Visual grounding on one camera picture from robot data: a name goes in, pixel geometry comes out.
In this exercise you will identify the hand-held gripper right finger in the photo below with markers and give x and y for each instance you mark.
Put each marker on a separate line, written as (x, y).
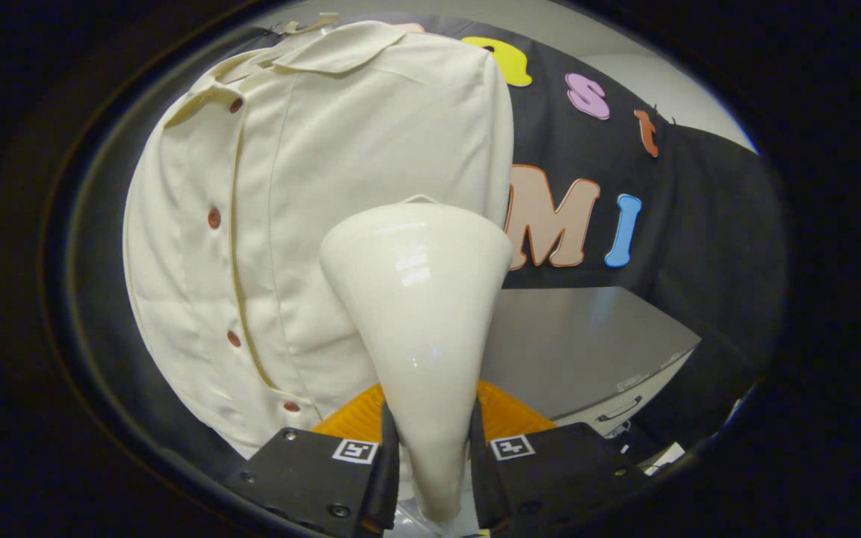
(557, 471)

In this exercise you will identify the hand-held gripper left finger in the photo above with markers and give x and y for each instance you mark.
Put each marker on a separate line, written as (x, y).
(311, 471)

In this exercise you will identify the white garment steamer head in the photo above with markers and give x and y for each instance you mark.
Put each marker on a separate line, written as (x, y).
(419, 314)

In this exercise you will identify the cream button-up shirt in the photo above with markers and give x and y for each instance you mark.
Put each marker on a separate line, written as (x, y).
(303, 187)

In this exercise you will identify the cream plastic clothes hanger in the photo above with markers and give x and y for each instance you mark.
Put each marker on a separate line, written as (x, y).
(311, 25)

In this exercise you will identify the white cabinet with grey top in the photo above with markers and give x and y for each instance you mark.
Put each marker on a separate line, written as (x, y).
(587, 344)

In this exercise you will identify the black backdrop cloth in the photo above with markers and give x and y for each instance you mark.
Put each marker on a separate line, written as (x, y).
(699, 224)

